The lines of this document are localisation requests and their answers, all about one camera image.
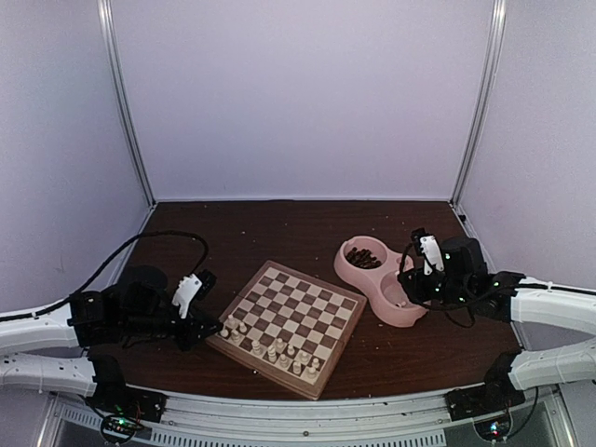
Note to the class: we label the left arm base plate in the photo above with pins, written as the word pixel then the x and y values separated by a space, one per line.
pixel 135 403

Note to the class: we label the wooden chess board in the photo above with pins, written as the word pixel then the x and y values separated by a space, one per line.
pixel 314 316

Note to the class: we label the left aluminium frame post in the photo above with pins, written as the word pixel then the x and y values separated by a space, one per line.
pixel 107 24

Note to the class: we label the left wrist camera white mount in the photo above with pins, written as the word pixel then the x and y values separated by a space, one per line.
pixel 190 288

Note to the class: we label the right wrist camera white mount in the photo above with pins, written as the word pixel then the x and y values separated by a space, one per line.
pixel 427 247

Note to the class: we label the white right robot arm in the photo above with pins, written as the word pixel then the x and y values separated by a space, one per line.
pixel 455 276

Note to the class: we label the pink double bowl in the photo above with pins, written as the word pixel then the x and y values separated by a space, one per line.
pixel 379 285

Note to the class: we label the right aluminium frame post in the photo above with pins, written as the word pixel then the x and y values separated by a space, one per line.
pixel 491 61

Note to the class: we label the aluminium frame post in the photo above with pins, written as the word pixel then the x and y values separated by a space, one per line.
pixel 491 61
pixel 107 24

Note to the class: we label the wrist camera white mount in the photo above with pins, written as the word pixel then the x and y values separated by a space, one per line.
pixel 190 288
pixel 427 247

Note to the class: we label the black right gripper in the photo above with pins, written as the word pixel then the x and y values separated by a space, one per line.
pixel 414 284

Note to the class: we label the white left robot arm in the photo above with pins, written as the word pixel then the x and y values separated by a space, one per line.
pixel 136 309

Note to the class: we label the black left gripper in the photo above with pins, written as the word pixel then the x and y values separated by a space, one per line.
pixel 195 324

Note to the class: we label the front aluminium rail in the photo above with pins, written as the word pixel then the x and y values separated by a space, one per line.
pixel 420 419

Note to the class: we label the dark chess pieces pile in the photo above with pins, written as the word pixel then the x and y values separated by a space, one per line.
pixel 363 259

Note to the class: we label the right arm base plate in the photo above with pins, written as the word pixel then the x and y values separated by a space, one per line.
pixel 464 403

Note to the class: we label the white rook piece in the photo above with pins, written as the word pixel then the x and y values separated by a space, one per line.
pixel 311 371

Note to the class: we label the white king piece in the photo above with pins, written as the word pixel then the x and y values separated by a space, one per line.
pixel 279 345

